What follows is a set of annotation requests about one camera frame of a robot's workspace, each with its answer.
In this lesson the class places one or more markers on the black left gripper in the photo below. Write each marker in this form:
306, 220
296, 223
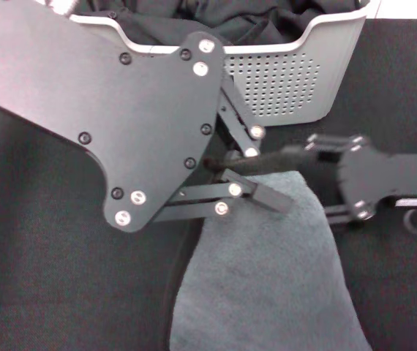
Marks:
102, 95

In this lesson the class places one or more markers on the grey perforated plastic storage box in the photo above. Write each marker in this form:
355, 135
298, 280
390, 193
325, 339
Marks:
303, 84

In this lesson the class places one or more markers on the black tablecloth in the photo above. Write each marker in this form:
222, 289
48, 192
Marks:
47, 274

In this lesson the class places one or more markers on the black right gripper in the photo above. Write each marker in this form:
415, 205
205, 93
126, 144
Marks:
384, 175

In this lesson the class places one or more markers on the microfibre towel with black hem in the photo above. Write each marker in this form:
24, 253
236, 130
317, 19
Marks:
259, 274

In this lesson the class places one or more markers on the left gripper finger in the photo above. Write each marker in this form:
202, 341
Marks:
237, 190
243, 124

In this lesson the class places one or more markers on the crumpled black cloth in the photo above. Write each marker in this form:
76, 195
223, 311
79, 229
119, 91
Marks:
259, 22

